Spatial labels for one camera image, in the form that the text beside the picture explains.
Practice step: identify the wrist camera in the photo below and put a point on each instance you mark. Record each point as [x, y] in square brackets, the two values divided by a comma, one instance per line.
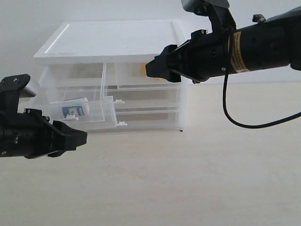
[12, 88]
[216, 10]

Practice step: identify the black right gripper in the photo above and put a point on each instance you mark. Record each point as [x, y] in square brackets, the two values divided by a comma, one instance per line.
[204, 56]

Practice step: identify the white plastic drawer cabinet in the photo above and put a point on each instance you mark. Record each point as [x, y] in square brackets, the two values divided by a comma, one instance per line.
[111, 42]

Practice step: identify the clear middle wide drawer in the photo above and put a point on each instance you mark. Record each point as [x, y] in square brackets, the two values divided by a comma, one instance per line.
[147, 100]

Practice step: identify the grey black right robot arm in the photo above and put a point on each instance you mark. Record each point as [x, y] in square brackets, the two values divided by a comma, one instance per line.
[267, 43]

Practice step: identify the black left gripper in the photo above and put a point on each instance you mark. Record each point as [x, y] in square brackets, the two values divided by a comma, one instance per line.
[30, 135]

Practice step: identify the clear bottom wide drawer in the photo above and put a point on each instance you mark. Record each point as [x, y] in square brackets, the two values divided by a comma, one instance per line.
[147, 120]

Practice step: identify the clear wide drawer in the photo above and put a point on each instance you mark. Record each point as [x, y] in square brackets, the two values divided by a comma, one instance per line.
[147, 120]
[147, 100]

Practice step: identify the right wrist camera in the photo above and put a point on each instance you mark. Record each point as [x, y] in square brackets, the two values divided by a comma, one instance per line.
[216, 10]

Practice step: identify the white blue pill bottle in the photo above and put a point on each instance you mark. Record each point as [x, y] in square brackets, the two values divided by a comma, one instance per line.
[70, 110]

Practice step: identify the yellow cheese wedge toy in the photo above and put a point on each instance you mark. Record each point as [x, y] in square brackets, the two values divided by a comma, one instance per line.
[144, 73]

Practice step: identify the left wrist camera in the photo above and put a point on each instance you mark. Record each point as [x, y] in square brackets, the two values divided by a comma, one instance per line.
[12, 88]

